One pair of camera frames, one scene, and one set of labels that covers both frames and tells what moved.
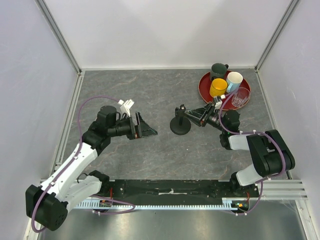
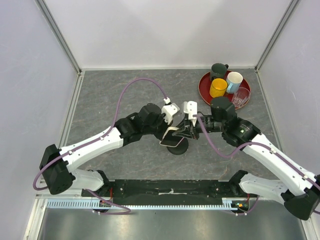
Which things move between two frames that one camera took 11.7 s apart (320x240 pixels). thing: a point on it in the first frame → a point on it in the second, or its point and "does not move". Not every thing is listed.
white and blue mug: (234, 80) does not move
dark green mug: (218, 70) does not move
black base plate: (174, 190) does not move
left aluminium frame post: (42, 5) does not move
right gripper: (196, 115) → (188, 131)
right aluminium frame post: (289, 9) does not move
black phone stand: (181, 124) → (181, 149)
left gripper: (141, 129) → (161, 135)
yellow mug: (218, 87) does not move
